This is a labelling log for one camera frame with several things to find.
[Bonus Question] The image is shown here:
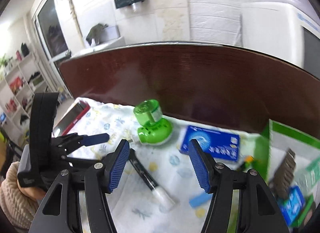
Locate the blue square box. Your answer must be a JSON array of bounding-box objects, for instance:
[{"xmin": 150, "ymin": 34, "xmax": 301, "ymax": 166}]
[{"xmin": 278, "ymin": 185, "xmax": 305, "ymax": 226}]

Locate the brown plastic hair claw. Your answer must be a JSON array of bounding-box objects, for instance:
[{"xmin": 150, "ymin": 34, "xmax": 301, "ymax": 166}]
[{"xmin": 268, "ymin": 148, "xmax": 296, "ymax": 200}]

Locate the blue-capped black pen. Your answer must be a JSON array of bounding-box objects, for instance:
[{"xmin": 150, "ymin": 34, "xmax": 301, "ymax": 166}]
[{"xmin": 188, "ymin": 155, "xmax": 254, "ymax": 208}]

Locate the green mosquito repellent plug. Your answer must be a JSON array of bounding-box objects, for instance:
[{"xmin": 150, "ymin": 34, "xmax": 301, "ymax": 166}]
[{"xmin": 133, "ymin": 99, "xmax": 173, "ymax": 145}]

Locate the black marker pen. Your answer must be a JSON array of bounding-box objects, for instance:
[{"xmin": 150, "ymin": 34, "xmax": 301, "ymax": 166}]
[{"xmin": 129, "ymin": 148, "xmax": 176, "ymax": 211}]

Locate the blue medicine box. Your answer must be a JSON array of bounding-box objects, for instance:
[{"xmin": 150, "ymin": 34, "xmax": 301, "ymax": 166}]
[{"xmin": 180, "ymin": 126, "xmax": 240, "ymax": 163}]

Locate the hand in beige sleeve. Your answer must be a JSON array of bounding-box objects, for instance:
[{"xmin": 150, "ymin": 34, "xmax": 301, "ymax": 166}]
[{"xmin": 1, "ymin": 161, "xmax": 46, "ymax": 232}]

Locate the red framed tablet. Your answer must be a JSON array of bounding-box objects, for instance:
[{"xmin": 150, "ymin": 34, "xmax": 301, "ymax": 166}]
[{"xmin": 53, "ymin": 101, "xmax": 90, "ymax": 137}]

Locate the green cardboard box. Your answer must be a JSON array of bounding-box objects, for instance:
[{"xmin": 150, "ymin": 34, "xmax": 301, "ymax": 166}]
[{"xmin": 253, "ymin": 120, "xmax": 319, "ymax": 232}]

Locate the plastic water bottle green label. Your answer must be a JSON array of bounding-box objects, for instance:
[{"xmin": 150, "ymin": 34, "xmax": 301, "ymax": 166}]
[{"xmin": 297, "ymin": 158, "xmax": 319, "ymax": 196}]

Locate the white shelf unit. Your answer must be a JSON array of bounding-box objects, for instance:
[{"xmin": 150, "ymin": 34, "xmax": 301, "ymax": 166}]
[{"xmin": 1, "ymin": 52, "xmax": 52, "ymax": 147}]

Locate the giraffe print white cloth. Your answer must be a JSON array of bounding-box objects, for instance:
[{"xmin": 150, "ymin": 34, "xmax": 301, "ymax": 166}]
[{"xmin": 53, "ymin": 97, "xmax": 263, "ymax": 233}]

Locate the dark cloth on counter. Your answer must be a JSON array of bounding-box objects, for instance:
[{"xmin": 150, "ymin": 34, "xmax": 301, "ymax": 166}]
[{"xmin": 86, "ymin": 23, "xmax": 108, "ymax": 46}]

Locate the white water purifier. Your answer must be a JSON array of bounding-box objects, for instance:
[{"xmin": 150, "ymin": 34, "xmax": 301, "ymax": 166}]
[{"xmin": 241, "ymin": 0, "xmax": 319, "ymax": 77}]

